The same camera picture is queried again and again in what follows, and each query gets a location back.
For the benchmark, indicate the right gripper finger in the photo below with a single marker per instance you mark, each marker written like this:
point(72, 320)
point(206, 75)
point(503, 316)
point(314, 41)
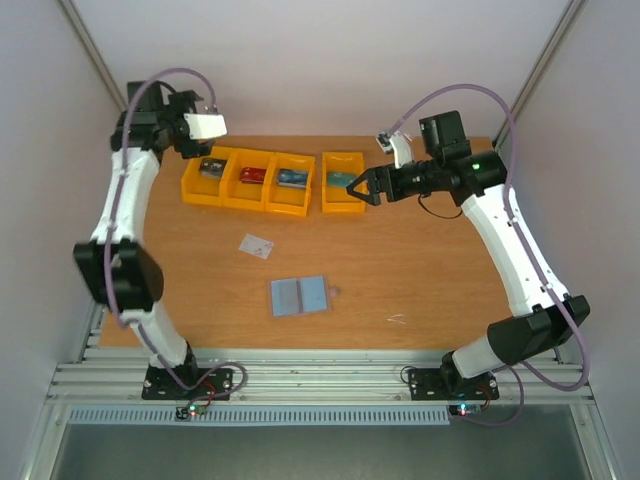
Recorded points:
point(370, 198)
point(366, 182)

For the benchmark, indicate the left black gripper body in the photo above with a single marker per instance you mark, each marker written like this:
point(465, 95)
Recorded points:
point(185, 101)

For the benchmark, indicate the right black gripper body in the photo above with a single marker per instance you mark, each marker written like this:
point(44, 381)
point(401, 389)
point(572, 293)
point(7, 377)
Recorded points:
point(376, 183)

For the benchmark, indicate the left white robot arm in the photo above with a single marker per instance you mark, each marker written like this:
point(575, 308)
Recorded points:
point(118, 271)

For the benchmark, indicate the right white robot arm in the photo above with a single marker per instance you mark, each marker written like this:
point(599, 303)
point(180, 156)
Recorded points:
point(544, 315)

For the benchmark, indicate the teal card stack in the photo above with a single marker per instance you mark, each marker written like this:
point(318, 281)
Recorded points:
point(339, 179)

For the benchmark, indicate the blue card stack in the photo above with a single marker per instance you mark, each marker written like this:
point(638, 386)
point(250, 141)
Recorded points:
point(291, 178)

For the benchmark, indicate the red card stack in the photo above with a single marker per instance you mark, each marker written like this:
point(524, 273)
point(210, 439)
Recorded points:
point(252, 175)

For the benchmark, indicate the yellow bin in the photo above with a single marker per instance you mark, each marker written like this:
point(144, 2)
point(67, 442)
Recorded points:
point(199, 188)
point(284, 200)
point(241, 195)
point(339, 169)

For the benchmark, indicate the right green circuit board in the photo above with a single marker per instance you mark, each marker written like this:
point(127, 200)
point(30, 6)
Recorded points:
point(464, 409)

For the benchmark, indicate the green circuit board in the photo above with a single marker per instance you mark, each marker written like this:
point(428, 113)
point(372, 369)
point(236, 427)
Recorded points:
point(189, 412)
point(464, 409)

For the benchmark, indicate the left green circuit board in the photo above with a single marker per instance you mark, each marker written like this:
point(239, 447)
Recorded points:
point(189, 412)

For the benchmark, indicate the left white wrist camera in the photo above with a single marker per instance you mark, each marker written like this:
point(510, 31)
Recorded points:
point(205, 126)

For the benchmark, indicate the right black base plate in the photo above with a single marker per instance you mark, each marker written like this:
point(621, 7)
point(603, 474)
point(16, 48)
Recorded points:
point(436, 384)

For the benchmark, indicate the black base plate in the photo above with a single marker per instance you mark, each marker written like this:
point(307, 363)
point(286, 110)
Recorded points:
point(436, 384)
point(160, 385)

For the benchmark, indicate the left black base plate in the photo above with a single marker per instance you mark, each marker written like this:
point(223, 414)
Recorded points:
point(160, 385)

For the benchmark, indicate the grey slotted cable duct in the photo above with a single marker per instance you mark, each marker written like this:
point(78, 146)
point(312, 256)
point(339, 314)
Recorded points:
point(261, 416)

